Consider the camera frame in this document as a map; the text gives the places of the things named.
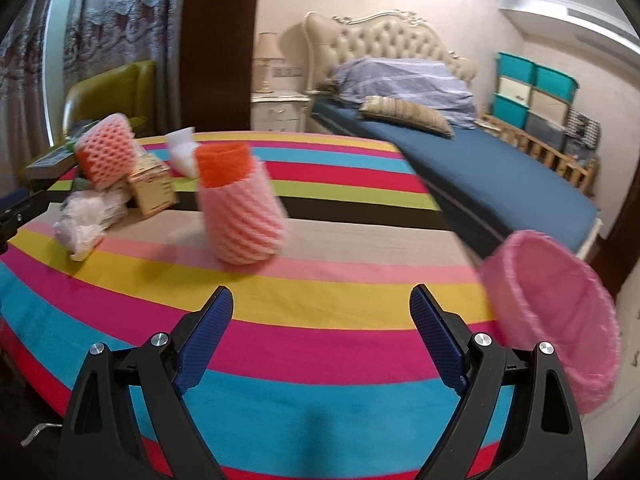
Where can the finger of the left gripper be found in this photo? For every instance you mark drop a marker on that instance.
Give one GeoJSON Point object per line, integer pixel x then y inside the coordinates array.
{"type": "Point", "coordinates": [20, 207]}

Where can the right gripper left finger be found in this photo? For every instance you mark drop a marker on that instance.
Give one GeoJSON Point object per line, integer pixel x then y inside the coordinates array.
{"type": "Point", "coordinates": [101, 438]}

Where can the white plastic bag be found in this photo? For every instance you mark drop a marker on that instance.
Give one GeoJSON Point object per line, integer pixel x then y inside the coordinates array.
{"type": "Point", "coordinates": [86, 216]}

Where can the white foam sheet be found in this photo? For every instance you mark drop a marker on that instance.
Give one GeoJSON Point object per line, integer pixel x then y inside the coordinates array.
{"type": "Point", "coordinates": [181, 148]}

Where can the pink orange foam net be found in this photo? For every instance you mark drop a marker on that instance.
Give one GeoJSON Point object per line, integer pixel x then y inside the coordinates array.
{"type": "Point", "coordinates": [245, 222]}

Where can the pink trash bin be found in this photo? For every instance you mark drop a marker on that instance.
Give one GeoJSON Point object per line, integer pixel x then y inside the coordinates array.
{"type": "Point", "coordinates": [540, 291]}

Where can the book on armchair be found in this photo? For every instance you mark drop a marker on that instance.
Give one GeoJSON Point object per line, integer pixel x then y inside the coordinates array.
{"type": "Point", "coordinates": [51, 166]}

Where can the small wooden box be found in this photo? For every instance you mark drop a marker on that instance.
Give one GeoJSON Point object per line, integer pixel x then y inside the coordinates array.
{"type": "Point", "coordinates": [151, 185]}

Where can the yellow leather armchair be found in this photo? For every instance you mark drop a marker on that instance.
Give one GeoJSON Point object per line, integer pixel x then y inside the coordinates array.
{"type": "Point", "coordinates": [127, 89]}

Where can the lace patterned curtain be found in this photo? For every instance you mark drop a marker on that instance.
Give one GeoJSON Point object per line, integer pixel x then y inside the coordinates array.
{"type": "Point", "coordinates": [53, 44]}

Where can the striped colourful tablecloth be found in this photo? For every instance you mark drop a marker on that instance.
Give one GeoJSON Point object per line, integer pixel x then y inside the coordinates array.
{"type": "Point", "coordinates": [321, 373]}

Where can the blue bed mattress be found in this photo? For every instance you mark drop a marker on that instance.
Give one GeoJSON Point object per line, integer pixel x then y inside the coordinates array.
{"type": "Point", "coordinates": [486, 188]}

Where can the white nightstand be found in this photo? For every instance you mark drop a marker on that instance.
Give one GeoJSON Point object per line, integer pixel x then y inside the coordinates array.
{"type": "Point", "coordinates": [279, 111]}

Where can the dark wooden door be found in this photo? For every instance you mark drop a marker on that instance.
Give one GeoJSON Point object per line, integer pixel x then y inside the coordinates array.
{"type": "Point", "coordinates": [216, 64]}

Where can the beige table lamp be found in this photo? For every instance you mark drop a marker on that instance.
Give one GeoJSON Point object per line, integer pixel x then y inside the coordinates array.
{"type": "Point", "coordinates": [266, 53]}

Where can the stacked storage boxes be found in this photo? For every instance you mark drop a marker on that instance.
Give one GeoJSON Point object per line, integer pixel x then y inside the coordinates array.
{"type": "Point", "coordinates": [540, 101]}

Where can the striped brown pillow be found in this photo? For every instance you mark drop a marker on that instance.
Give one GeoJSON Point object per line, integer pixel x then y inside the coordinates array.
{"type": "Point", "coordinates": [407, 114]}

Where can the striped blue duvet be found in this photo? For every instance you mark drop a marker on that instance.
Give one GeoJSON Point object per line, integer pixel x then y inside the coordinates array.
{"type": "Point", "coordinates": [418, 80]}

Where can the beige tufted headboard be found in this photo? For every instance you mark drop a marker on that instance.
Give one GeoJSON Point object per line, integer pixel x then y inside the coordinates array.
{"type": "Point", "coordinates": [332, 42]}

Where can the wooden crib rail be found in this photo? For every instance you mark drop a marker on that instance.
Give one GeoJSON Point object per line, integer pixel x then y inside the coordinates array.
{"type": "Point", "coordinates": [565, 166]}

